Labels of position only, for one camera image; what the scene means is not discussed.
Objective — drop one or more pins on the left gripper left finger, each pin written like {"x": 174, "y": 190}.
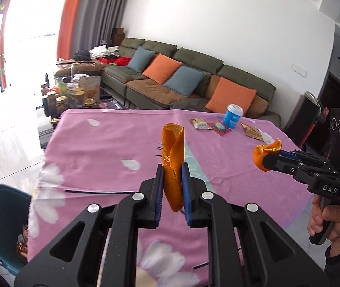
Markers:
{"x": 99, "y": 247}

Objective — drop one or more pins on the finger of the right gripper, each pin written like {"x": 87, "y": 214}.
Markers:
{"x": 290, "y": 155}
{"x": 280, "y": 163}

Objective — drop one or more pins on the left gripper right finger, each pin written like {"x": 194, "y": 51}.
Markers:
{"x": 246, "y": 247}

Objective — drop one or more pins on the orange peel piece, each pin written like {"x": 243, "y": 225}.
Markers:
{"x": 173, "y": 153}
{"x": 263, "y": 150}

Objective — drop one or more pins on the gold snack wrapper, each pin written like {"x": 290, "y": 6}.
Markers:
{"x": 21, "y": 245}

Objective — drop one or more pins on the teal plastic trash bin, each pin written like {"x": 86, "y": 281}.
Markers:
{"x": 14, "y": 206}

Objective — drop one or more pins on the right hand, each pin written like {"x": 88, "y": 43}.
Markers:
{"x": 330, "y": 213}

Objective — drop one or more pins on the blue paper cup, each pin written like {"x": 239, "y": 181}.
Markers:
{"x": 232, "y": 115}

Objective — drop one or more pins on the red card packet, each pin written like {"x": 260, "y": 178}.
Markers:
{"x": 219, "y": 127}

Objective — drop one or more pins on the beige snack packet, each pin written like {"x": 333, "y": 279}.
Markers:
{"x": 200, "y": 124}

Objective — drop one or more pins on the orange cushion right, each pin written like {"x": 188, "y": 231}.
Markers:
{"x": 222, "y": 92}

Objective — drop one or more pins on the orange cushion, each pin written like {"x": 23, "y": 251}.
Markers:
{"x": 161, "y": 68}
{"x": 222, "y": 92}

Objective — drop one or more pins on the blue-grey cushion right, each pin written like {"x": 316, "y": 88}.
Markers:
{"x": 185, "y": 80}

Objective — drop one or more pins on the blue-grey cushion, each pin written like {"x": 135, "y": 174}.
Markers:
{"x": 140, "y": 59}
{"x": 185, "y": 80}

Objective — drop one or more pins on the orange cushion left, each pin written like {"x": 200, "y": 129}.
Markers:
{"x": 161, "y": 68}

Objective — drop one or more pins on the green sectional sofa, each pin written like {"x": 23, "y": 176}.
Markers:
{"x": 144, "y": 93}

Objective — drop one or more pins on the cluttered coffee table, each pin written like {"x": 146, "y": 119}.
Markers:
{"x": 76, "y": 85}

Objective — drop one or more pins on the blue-grey cushion left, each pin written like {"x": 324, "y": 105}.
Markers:
{"x": 140, "y": 59}

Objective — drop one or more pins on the orange curtain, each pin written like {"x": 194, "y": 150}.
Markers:
{"x": 67, "y": 22}

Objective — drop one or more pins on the grey curtain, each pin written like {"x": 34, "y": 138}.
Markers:
{"x": 93, "y": 23}

